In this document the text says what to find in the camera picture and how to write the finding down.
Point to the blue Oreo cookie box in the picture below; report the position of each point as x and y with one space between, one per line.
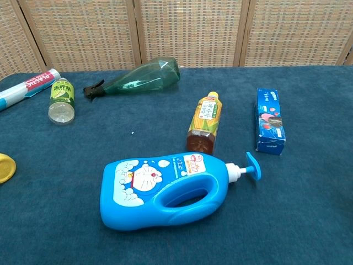
269 121

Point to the yellow-capped corn tea bottle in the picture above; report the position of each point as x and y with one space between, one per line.
204 121

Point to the plastic food wrap box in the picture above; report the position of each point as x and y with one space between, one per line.
27 87

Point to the yellow round plastic object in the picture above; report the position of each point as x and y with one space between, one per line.
5 168

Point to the dark blue table cloth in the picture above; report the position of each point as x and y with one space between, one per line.
55 179

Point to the woven wooden folding screen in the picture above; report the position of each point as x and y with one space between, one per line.
187 30

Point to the blue pump detergent bottle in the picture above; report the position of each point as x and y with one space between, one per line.
143 198

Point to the green spray bottle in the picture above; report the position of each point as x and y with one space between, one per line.
143 78

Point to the small green-label drink bottle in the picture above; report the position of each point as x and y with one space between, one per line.
61 99

